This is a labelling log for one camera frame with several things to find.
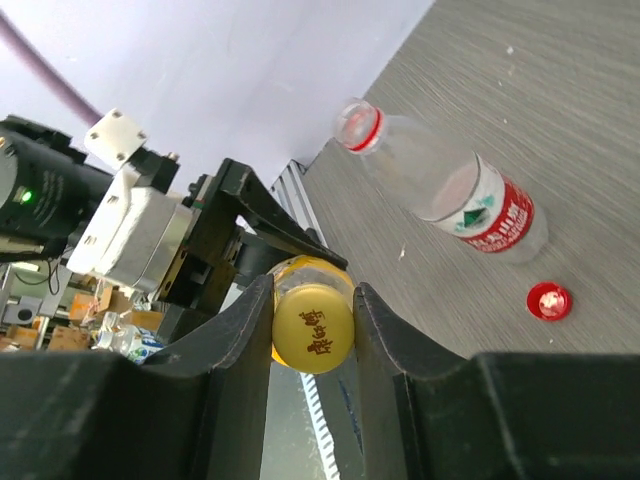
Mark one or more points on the yellow bottle cap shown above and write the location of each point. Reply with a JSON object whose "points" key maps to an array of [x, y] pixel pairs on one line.
{"points": [[313, 329]]}

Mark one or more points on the red bottle cap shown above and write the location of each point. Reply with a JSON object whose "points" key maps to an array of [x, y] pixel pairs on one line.
{"points": [[549, 301]]}

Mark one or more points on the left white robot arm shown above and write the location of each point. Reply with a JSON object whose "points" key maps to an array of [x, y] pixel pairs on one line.
{"points": [[50, 190]]}

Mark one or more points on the yellow honey pomelo drink bottle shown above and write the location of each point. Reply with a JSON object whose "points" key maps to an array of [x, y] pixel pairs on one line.
{"points": [[302, 270]]}

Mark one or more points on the slotted aluminium cable rail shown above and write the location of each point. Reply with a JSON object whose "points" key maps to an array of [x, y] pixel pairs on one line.
{"points": [[323, 436]]}

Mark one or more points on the clear red-label water bottle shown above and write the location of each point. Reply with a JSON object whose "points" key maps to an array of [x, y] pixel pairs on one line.
{"points": [[443, 182]]}

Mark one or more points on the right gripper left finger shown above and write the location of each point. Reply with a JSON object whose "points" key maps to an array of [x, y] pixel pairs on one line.
{"points": [[194, 410]]}

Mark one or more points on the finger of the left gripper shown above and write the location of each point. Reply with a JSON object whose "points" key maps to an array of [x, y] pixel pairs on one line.
{"points": [[251, 200]]}

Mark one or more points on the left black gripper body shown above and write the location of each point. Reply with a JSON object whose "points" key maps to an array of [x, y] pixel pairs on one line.
{"points": [[202, 271]]}

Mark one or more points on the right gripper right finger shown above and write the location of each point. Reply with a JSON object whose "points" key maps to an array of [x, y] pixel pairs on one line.
{"points": [[427, 413]]}

